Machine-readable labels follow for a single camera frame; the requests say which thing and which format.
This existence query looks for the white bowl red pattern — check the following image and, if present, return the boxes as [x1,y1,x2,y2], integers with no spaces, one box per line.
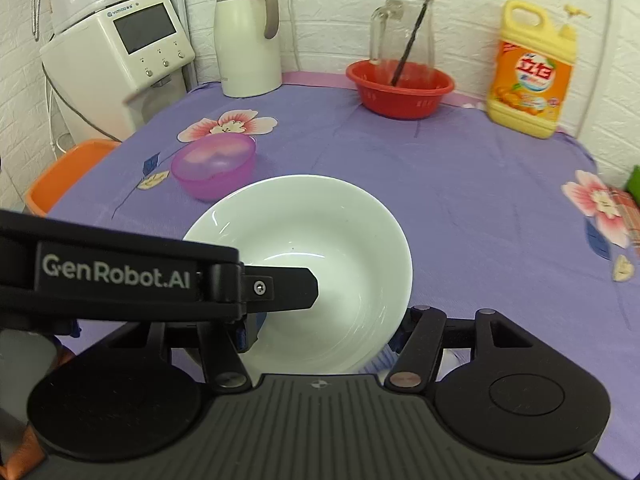
[184,174,413,379]

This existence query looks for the person's left hand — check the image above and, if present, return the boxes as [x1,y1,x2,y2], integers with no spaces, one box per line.
[1,425,46,480]

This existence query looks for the orange plastic basin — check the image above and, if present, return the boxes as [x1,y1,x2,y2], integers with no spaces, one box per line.
[26,139,119,217]

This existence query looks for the purple translucent plastic bowl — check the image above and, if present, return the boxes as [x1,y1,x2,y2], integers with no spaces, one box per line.
[170,133,257,202]

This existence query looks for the purple floral tablecloth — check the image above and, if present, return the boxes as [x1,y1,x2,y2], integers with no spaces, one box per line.
[51,84,639,477]

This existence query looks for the white water dispenser appliance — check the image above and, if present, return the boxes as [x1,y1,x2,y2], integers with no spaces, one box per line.
[40,0,198,144]

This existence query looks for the red plastic colander basket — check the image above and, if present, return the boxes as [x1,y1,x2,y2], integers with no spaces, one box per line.
[346,60,454,120]

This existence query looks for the green box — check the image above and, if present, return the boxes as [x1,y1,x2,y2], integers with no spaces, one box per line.
[625,165,640,207]

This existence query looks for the clear glass pitcher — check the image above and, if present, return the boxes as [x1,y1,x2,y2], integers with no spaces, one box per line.
[369,0,435,84]

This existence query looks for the yellow dish soap bottle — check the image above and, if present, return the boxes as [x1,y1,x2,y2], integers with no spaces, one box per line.
[486,0,577,139]

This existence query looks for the black stirring stick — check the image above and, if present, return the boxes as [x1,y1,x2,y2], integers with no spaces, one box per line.
[390,0,431,87]

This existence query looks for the grey appliance cable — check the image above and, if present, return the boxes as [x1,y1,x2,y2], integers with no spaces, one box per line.
[40,62,124,143]

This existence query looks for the white thermos jug grey handle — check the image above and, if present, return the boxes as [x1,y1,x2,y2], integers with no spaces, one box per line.
[214,0,282,98]

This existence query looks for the white wall pipe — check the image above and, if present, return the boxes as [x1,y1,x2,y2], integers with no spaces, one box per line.
[575,0,620,140]

